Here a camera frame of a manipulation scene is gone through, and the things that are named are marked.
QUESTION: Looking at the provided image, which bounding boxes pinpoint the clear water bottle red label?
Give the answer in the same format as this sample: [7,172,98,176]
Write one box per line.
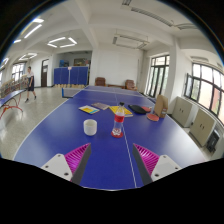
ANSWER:
[112,102,125,133]

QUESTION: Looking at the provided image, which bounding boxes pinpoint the brown cardboard box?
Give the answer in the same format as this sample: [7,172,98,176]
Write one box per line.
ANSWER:
[154,95,168,118]

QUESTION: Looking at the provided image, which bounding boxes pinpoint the yellow blue booklet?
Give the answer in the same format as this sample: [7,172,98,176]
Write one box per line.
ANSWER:
[80,105,98,114]

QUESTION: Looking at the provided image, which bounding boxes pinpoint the right brown armchair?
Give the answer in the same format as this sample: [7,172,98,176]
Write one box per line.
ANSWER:
[125,80,137,91]

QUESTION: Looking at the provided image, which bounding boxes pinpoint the yellow book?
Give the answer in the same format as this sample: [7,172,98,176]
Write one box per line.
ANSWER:
[109,106,133,118]

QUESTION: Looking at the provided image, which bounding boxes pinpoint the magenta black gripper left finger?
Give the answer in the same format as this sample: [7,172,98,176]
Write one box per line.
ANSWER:
[42,143,91,185]

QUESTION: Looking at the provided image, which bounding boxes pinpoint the white cup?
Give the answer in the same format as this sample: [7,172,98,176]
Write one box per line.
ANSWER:
[83,119,97,136]

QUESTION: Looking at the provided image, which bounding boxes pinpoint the near beige cabinet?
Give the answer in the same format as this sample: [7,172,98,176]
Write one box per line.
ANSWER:
[190,109,216,146]

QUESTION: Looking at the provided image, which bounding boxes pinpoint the person in dark clothes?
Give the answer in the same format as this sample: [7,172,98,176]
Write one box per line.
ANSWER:
[25,66,36,102]

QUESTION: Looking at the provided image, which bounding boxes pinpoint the table tennis net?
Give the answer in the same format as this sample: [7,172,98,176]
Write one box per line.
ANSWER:
[62,88,81,98]

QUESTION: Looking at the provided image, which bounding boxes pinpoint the blue partition boards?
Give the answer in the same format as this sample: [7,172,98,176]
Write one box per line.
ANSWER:
[54,66,88,85]

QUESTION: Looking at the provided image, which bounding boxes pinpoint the grey purple booklet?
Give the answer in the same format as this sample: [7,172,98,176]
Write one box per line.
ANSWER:
[91,102,109,110]

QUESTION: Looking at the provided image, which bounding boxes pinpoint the left brown armchair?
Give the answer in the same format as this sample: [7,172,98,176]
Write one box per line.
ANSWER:
[95,77,106,86]

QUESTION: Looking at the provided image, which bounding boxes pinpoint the dark brown door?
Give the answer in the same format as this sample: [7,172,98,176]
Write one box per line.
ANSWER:
[41,60,49,87]

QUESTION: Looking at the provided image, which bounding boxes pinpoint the beige cabinet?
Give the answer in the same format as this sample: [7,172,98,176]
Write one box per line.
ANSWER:
[172,97,198,128]
[190,109,216,146]

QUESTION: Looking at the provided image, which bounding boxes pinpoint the far beige cabinet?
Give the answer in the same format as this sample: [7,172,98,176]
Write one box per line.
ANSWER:
[172,97,198,128]

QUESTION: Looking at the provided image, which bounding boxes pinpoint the black bin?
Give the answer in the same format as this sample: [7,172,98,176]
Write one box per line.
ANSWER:
[206,130,220,152]

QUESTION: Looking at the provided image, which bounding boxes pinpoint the black paddle case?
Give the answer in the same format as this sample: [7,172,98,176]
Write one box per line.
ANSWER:
[129,105,146,114]

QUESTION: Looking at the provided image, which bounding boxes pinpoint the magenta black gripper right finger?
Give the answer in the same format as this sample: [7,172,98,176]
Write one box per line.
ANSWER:
[132,144,181,185]

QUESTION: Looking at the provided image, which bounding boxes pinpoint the red table tennis paddle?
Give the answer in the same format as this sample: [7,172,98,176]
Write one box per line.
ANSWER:
[147,114,159,121]

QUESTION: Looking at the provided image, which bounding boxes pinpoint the red round coaster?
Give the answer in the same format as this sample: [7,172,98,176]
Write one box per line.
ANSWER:
[111,131,123,138]

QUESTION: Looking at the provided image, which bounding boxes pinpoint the brown armchair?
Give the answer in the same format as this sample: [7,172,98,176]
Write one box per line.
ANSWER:
[95,77,106,86]
[125,80,137,91]

